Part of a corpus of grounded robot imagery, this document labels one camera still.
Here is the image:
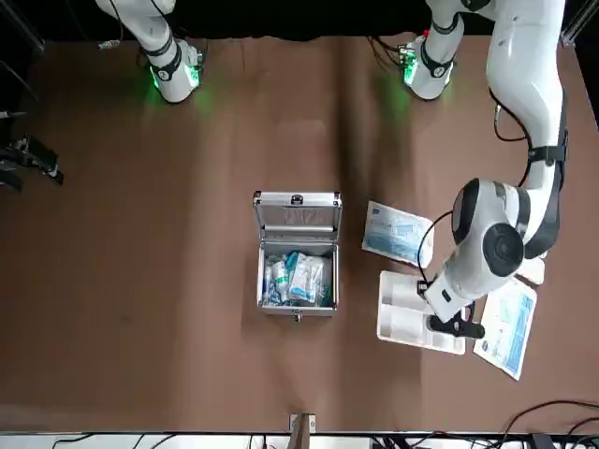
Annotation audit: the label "white disinfectant bottle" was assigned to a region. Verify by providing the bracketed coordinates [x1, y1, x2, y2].
[272, 260, 291, 304]

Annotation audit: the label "blue white sachets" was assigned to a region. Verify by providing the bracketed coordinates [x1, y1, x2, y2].
[262, 253, 277, 306]

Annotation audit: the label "white hinged pill box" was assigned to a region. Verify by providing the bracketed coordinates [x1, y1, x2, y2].
[514, 252, 548, 286]

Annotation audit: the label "black left foot cable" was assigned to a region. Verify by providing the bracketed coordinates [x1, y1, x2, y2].
[368, 35, 409, 66]

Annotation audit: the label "white side table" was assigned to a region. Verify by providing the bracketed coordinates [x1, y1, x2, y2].
[0, 432, 599, 449]

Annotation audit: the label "white blue gauze packet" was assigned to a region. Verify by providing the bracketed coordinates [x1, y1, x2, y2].
[285, 254, 328, 304]

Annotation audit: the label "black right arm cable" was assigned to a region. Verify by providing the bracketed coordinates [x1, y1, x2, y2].
[96, 0, 125, 51]

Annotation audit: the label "white plastic partition tray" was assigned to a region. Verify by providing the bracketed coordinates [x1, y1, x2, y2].
[376, 269, 468, 355]

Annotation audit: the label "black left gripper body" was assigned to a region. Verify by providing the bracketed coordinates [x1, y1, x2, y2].
[439, 302, 477, 335]

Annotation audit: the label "aluminium frame post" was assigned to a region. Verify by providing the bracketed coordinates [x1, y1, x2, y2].
[288, 412, 317, 449]

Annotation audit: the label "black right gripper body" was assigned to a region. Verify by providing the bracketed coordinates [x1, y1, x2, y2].
[13, 133, 65, 186]

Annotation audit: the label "blue white flat packet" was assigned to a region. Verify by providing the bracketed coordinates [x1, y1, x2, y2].
[360, 200, 436, 268]

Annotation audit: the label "aluminium first-aid case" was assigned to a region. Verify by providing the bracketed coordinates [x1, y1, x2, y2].
[252, 189, 343, 324]

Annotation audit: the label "long blue white packet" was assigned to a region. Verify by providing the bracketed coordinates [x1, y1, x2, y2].
[472, 279, 539, 382]

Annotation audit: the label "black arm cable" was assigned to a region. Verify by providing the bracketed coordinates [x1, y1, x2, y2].
[417, 88, 535, 300]
[96, 0, 125, 51]

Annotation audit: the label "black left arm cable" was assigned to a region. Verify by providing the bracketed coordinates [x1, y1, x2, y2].
[417, 88, 535, 300]

